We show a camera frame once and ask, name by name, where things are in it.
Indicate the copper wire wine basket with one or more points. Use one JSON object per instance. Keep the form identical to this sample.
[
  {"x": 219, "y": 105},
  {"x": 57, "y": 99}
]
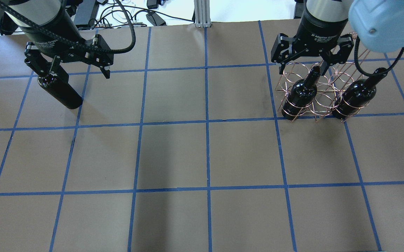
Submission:
[{"x": 336, "y": 80}]

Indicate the black wine bottle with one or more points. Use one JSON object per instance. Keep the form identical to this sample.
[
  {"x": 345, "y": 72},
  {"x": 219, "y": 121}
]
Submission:
[{"x": 57, "y": 85}]

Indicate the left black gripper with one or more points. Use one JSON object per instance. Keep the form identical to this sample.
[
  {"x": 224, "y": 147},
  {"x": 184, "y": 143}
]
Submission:
[{"x": 54, "y": 39}]

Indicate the black bottle in basket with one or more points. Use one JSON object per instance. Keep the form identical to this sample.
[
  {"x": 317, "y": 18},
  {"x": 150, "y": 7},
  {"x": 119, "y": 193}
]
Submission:
[
  {"x": 357, "y": 95},
  {"x": 301, "y": 95}
]

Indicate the aluminium frame post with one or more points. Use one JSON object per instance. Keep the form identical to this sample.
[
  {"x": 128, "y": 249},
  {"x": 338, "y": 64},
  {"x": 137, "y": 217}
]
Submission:
[{"x": 202, "y": 14}]

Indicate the black bottle in basket left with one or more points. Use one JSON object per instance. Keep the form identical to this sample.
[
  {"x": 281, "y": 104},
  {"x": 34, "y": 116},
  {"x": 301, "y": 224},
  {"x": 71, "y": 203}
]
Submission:
[{"x": 301, "y": 95}]

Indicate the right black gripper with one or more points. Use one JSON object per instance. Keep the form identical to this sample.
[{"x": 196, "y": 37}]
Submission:
[{"x": 321, "y": 28}]

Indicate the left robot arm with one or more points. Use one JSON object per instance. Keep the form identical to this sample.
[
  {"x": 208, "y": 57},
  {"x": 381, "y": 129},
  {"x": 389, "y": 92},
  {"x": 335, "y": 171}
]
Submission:
[{"x": 35, "y": 13}]

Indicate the black bottle in basket right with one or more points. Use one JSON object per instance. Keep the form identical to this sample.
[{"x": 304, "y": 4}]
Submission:
[{"x": 357, "y": 95}]

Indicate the black power adapter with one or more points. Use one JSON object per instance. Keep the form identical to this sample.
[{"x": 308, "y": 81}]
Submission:
[{"x": 155, "y": 19}]

